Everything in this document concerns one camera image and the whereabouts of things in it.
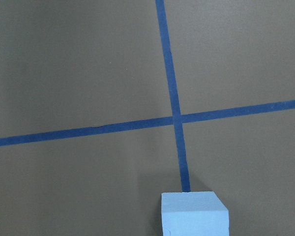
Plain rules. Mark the light blue foam block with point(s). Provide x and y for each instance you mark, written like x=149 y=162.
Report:
x=194 y=214

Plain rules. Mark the blue tape line lengthwise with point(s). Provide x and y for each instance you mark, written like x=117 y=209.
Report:
x=173 y=94

